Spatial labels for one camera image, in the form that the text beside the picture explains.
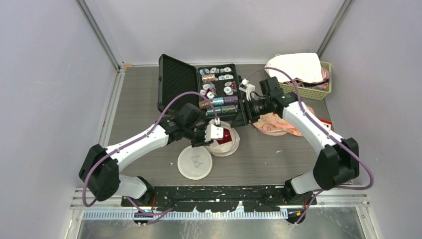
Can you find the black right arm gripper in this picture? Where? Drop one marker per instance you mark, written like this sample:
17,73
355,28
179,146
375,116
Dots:
244,115

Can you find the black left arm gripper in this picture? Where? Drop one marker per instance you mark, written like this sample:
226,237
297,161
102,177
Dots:
201,141

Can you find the floral mesh laundry bag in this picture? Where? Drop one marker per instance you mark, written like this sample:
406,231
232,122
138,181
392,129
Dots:
271,124

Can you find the red bra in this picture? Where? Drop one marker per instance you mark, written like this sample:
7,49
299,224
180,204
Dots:
226,137

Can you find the white bra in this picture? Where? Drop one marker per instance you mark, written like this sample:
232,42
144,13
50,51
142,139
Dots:
303,66

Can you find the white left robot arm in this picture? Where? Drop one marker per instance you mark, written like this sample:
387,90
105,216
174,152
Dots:
101,170

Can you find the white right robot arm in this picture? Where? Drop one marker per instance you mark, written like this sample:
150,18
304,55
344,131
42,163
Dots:
335,164

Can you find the black poker chip case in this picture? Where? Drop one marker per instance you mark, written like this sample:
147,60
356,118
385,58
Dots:
213,89

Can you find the green plastic basket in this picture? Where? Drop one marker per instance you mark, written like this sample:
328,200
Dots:
286,84

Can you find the pink bras in basket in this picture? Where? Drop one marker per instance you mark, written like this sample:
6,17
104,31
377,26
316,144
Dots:
317,86

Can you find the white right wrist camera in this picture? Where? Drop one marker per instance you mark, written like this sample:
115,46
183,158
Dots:
247,88

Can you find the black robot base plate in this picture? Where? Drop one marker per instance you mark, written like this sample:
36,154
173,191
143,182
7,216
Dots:
222,198

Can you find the aluminium frame rail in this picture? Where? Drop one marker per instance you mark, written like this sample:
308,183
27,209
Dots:
83,6

